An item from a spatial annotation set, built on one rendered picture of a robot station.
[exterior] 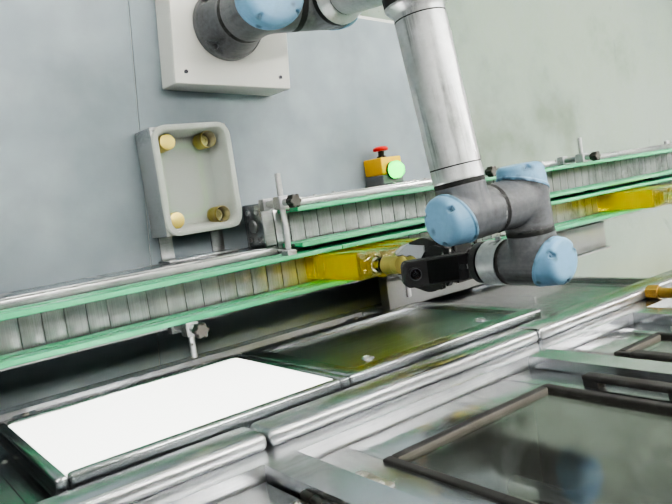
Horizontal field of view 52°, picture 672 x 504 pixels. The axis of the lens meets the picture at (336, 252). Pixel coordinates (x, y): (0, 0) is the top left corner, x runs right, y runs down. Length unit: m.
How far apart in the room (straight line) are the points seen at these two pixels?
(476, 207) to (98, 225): 0.79
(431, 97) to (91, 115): 0.75
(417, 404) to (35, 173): 0.85
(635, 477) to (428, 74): 0.57
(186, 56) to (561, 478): 1.10
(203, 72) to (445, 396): 0.86
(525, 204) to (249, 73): 0.74
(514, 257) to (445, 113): 0.26
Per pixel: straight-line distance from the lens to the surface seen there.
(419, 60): 1.00
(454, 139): 0.99
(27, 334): 1.29
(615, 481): 0.77
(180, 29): 1.51
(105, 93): 1.50
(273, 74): 1.58
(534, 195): 1.07
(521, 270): 1.10
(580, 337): 1.27
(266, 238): 1.46
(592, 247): 2.32
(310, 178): 1.70
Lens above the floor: 2.13
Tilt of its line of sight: 53 degrees down
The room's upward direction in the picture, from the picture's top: 88 degrees clockwise
